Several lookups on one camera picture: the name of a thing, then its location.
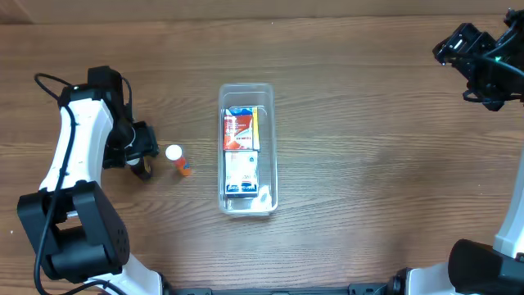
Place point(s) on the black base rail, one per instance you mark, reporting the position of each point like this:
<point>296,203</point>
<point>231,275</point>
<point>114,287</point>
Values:
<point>352,289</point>

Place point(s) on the orange tube white cap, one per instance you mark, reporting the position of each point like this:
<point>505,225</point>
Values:
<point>175,154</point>

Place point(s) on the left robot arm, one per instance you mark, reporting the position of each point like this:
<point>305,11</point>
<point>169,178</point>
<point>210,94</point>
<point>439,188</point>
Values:
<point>76,233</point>

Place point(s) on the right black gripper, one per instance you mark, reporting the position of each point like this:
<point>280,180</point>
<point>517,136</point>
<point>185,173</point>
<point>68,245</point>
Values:
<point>457,47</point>

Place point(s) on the blue yellow VapoDrops box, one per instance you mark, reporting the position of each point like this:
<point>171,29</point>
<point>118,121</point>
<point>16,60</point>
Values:
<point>238,111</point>

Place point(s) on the clear plastic container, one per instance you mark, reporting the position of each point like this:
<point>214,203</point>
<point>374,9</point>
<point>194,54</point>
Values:
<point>259,95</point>

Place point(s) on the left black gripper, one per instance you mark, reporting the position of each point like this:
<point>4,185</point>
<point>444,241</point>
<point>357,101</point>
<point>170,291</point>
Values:
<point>146,144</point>

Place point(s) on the white blue Hansaplast box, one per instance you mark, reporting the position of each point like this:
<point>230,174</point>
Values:
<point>241,178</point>

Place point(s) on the red white small box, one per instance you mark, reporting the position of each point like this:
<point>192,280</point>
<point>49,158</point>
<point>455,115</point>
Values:
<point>238,133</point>

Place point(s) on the black tube white cap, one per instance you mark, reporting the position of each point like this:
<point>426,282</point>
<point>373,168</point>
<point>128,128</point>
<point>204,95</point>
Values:
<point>141,168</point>

